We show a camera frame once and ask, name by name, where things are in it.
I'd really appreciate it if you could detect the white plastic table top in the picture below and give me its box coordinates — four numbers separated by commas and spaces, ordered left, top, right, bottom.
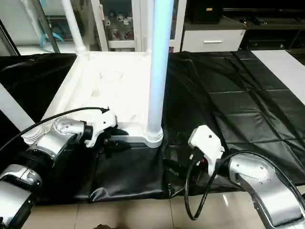
21, 50, 165, 147

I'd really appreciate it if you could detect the black table mat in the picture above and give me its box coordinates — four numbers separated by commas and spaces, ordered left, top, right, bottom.
0, 49, 305, 206

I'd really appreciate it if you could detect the white drawer unit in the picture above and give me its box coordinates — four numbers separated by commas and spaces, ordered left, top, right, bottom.
181, 29, 247, 54

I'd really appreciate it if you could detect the white glass door cabinet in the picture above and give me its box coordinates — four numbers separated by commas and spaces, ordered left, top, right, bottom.
90, 0, 187, 54

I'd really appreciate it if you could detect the black case with yellow label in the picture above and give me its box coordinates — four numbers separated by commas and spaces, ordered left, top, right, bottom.
190, 0, 225, 25

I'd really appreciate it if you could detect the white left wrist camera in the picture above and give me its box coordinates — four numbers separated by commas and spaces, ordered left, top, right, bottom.
84, 109, 119, 148

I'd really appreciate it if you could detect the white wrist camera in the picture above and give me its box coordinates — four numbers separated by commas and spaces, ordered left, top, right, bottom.
187, 125, 225, 178
84, 109, 119, 148

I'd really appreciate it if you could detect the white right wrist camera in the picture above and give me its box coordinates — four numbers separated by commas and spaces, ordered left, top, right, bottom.
187, 125, 225, 178

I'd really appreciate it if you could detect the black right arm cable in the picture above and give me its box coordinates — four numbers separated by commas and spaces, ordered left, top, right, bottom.
183, 150, 305, 222

